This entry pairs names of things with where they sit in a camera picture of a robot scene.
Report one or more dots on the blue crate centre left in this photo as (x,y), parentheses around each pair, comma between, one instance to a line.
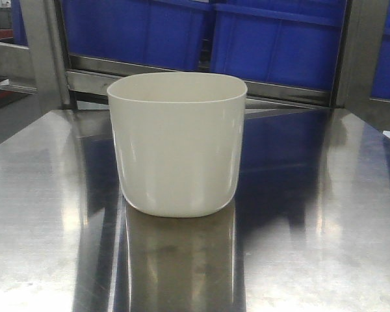
(166,34)

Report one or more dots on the stainless steel shelf frame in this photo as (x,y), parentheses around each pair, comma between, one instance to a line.
(45,67)

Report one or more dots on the blue crate centre right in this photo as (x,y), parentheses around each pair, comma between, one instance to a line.
(293,43)

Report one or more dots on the white plastic bin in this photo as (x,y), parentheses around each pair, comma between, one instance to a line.
(177,140)

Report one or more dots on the blue crate far left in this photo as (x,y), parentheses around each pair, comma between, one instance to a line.
(19,33)

